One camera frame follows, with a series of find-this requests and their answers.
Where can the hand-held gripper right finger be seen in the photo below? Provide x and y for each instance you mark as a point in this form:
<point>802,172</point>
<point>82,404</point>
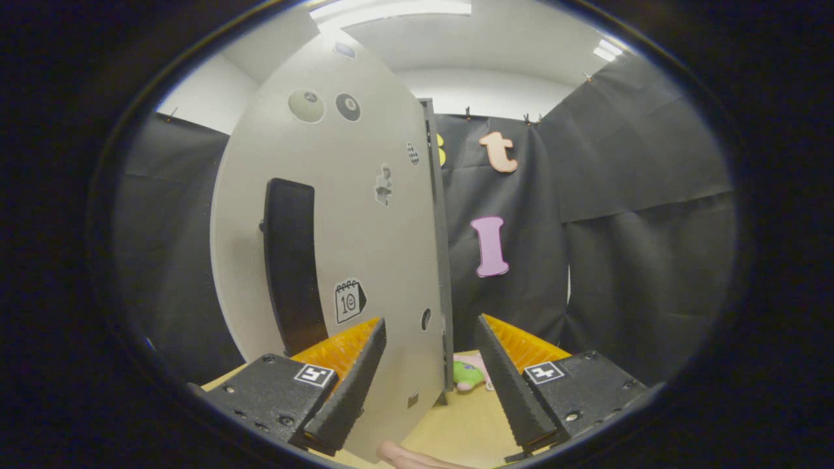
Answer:
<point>511,391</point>

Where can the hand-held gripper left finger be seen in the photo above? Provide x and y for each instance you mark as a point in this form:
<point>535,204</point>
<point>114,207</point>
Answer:
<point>352,391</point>

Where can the white shoe cabinet door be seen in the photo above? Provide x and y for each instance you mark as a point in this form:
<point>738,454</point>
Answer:
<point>365,247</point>

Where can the green and pink plush toy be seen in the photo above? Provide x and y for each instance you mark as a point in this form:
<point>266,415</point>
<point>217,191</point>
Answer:
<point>468,374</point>

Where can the black backdrop cloth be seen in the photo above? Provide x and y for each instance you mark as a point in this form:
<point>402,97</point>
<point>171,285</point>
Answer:
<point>619,260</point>

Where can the small ceiling light panel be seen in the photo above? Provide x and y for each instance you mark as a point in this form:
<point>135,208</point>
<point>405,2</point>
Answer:
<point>608,50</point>

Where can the large ceiling light panel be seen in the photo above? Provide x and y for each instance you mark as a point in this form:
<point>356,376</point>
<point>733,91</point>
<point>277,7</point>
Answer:
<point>391,12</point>

